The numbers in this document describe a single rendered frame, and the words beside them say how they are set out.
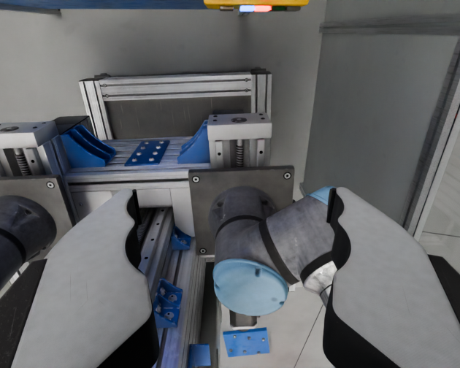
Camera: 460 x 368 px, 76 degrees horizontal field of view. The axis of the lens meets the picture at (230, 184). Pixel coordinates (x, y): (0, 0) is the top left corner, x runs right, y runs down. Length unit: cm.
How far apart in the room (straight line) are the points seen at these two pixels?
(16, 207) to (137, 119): 86
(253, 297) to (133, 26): 141
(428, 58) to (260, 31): 93
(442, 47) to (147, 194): 73
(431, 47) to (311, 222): 53
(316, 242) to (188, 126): 111
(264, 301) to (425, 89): 60
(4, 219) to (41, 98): 122
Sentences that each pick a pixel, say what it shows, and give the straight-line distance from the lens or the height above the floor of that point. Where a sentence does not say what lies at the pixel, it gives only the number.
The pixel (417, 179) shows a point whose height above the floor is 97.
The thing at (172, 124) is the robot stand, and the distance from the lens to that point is 146.
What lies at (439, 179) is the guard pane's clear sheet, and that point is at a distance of 79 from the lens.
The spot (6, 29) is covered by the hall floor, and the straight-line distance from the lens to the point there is 189.
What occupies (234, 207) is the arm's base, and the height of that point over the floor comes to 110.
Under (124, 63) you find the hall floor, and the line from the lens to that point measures 167.
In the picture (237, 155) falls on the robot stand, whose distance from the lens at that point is 67.
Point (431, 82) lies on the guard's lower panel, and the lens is 82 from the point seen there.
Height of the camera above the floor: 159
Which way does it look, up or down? 63 degrees down
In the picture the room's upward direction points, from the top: 178 degrees clockwise
